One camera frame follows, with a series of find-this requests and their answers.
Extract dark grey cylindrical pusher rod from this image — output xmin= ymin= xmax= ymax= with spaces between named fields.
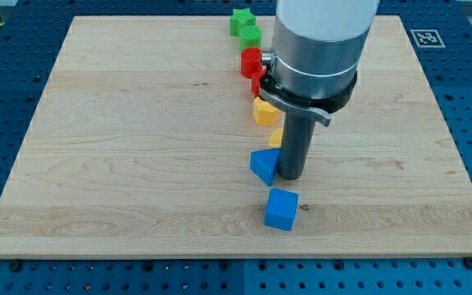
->
xmin=277 ymin=114 xmax=315 ymax=180

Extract black flange with silver clamp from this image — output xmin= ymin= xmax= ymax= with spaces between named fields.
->
xmin=258 ymin=52 xmax=357 ymax=126

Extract yellow heart block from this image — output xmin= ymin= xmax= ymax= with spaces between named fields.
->
xmin=269 ymin=128 xmax=284 ymax=148

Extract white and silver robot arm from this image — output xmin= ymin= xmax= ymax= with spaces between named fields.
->
xmin=259 ymin=0 xmax=379 ymax=180

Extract yellow hexagon block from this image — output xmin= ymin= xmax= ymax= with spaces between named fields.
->
xmin=252 ymin=97 xmax=281 ymax=127

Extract blue triangle block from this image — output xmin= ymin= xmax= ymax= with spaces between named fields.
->
xmin=250 ymin=148 xmax=280 ymax=186

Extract red block behind flange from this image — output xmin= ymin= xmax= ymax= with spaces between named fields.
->
xmin=251 ymin=67 xmax=267 ymax=98

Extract blue cube block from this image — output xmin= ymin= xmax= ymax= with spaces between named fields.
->
xmin=264 ymin=188 xmax=298 ymax=231

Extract red cylinder block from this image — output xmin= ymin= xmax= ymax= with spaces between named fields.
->
xmin=240 ymin=47 xmax=262 ymax=79

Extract green cylinder block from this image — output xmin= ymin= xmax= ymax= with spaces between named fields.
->
xmin=239 ymin=25 xmax=262 ymax=51

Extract green star block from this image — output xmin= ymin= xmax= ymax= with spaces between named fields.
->
xmin=229 ymin=8 xmax=256 ymax=37

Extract white fiducial marker tag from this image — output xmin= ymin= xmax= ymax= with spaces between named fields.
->
xmin=411 ymin=29 xmax=445 ymax=48

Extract wooden board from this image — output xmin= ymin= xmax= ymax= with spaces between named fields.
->
xmin=0 ymin=16 xmax=472 ymax=259

